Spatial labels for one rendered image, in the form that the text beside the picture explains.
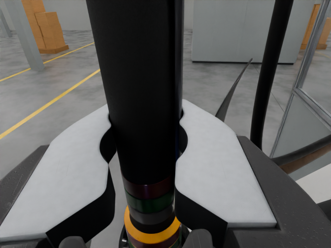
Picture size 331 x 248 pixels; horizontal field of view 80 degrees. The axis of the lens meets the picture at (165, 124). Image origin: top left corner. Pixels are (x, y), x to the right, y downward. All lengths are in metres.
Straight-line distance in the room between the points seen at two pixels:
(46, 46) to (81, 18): 6.10
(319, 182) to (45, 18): 8.08
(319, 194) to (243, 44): 5.30
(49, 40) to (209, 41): 5.40
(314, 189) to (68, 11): 14.47
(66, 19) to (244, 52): 11.44
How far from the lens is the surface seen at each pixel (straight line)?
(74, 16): 14.46
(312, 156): 0.30
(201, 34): 5.58
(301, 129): 1.49
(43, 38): 8.47
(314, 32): 1.52
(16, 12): 6.21
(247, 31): 5.65
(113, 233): 1.80
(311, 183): 0.54
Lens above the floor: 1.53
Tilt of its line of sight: 32 degrees down
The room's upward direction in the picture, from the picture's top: 2 degrees counter-clockwise
